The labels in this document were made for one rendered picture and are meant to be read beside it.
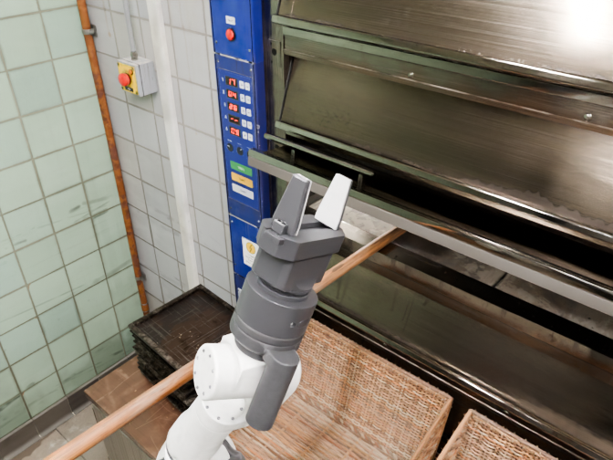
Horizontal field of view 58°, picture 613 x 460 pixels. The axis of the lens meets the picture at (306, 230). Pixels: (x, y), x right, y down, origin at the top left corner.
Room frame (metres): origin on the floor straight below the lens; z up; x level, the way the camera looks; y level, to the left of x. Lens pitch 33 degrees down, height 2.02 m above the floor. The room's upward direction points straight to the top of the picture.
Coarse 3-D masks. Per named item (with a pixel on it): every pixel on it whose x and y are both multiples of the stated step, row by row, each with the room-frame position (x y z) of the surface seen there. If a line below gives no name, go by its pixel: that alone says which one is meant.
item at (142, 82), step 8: (120, 64) 1.74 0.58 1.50; (128, 64) 1.71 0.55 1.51; (136, 64) 1.70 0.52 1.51; (144, 64) 1.72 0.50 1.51; (152, 64) 1.74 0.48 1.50; (120, 72) 1.74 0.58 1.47; (128, 72) 1.71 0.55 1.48; (136, 72) 1.69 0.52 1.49; (144, 72) 1.71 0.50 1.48; (152, 72) 1.74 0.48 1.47; (136, 80) 1.69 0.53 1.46; (144, 80) 1.71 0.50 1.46; (152, 80) 1.73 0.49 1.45; (128, 88) 1.72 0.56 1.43; (136, 88) 1.69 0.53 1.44; (144, 88) 1.71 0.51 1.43; (152, 88) 1.73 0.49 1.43
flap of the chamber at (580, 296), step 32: (256, 160) 1.25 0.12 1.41; (288, 160) 1.27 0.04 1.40; (320, 160) 1.29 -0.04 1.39; (320, 192) 1.12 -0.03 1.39; (384, 192) 1.11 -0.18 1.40; (416, 192) 1.12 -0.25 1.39; (416, 224) 0.96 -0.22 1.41; (480, 224) 0.98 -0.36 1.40; (512, 224) 0.99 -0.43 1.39; (480, 256) 0.86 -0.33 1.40; (544, 256) 0.86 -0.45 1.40; (576, 256) 0.87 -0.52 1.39; (608, 256) 0.88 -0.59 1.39; (576, 288) 0.75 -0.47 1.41
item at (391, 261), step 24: (360, 240) 1.23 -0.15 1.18; (384, 264) 1.17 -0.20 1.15; (408, 264) 1.13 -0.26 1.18; (432, 264) 1.13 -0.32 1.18; (432, 288) 1.07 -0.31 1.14; (456, 288) 1.03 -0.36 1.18; (480, 288) 1.03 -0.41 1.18; (504, 312) 0.96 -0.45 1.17; (528, 312) 0.95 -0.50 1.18; (552, 336) 0.89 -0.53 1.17; (576, 336) 0.87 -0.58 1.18; (600, 336) 0.87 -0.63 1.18; (600, 360) 0.82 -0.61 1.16
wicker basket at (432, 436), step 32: (320, 352) 1.23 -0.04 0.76; (352, 352) 1.18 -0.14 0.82; (320, 384) 1.19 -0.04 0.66; (352, 384) 1.14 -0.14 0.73; (384, 384) 1.09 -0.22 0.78; (416, 384) 1.04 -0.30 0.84; (320, 416) 1.13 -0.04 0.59; (384, 416) 1.05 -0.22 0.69; (416, 416) 1.01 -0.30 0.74; (256, 448) 1.02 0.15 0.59; (288, 448) 1.02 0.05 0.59; (320, 448) 1.02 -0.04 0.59; (352, 448) 1.02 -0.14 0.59; (384, 448) 1.01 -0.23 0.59
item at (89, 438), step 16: (384, 240) 1.19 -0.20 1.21; (352, 256) 1.12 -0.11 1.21; (368, 256) 1.14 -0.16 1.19; (336, 272) 1.06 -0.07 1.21; (320, 288) 1.01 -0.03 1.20; (192, 368) 0.76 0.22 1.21; (160, 384) 0.71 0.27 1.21; (176, 384) 0.72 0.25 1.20; (144, 400) 0.68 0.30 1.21; (160, 400) 0.69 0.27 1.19; (112, 416) 0.64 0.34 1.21; (128, 416) 0.65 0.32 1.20; (96, 432) 0.61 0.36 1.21; (112, 432) 0.62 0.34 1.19; (64, 448) 0.58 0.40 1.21; (80, 448) 0.58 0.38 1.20
